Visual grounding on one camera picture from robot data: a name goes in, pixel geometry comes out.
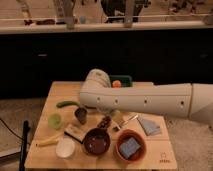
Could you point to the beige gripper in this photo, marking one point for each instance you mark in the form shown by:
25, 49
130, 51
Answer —
117, 117

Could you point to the dark metal cup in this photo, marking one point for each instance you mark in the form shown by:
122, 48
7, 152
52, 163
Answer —
81, 115

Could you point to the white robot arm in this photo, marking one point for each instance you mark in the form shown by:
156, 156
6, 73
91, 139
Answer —
192, 101

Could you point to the orange brown bowl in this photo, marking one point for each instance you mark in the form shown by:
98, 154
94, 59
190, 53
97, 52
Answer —
139, 154

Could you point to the dark brown pan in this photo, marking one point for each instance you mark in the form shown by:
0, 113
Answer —
95, 142

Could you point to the blue sponge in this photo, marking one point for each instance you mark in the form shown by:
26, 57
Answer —
129, 147

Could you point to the blue grey cloth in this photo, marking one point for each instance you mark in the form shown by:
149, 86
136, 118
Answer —
150, 127

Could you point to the orange ball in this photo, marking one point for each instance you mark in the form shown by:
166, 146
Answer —
116, 84

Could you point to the green plastic tray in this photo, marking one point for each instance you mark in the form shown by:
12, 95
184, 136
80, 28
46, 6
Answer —
126, 81

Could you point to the beige wooden block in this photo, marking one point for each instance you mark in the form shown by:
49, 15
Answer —
75, 131

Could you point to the green cucumber toy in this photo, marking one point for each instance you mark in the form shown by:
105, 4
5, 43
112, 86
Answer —
66, 103

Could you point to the white small bowl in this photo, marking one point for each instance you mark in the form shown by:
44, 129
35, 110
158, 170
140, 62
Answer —
65, 148

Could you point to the light green cup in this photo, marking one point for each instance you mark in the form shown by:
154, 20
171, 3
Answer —
55, 121

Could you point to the yellow banana toy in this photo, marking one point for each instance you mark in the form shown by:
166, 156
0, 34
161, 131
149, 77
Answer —
49, 141

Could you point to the black stand post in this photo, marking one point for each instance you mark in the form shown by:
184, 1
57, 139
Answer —
24, 143

